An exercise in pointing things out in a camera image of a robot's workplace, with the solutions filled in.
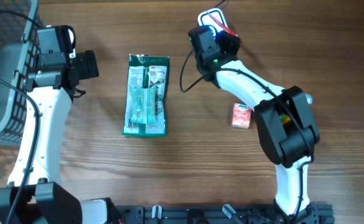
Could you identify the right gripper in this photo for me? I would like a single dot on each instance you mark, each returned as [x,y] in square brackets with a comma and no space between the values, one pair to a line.
[231,42]

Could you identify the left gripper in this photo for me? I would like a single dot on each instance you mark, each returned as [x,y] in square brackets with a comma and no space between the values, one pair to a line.
[86,64]

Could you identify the green 3M package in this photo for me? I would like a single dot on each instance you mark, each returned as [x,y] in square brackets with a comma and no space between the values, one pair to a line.
[144,72]

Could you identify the teal snack packet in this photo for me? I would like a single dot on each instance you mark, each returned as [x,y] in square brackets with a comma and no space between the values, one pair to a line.
[145,105]

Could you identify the orange jar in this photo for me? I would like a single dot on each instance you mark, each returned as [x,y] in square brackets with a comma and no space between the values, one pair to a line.
[241,116]

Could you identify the red stick sachet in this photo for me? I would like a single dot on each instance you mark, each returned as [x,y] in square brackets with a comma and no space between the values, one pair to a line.
[224,27]

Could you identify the yellow dish soap bottle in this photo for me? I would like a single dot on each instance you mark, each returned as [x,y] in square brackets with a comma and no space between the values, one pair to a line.
[309,98]

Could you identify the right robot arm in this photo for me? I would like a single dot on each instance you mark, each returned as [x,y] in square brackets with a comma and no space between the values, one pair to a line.
[286,126]

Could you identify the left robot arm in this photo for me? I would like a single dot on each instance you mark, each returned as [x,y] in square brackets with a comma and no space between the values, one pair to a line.
[33,193]

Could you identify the white barcode scanner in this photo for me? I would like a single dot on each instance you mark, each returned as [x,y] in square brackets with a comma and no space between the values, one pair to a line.
[204,19]

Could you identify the grey plastic mesh basket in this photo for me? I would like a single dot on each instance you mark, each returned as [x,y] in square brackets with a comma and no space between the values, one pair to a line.
[19,47]

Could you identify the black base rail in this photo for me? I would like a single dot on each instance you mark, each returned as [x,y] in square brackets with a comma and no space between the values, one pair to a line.
[251,214]

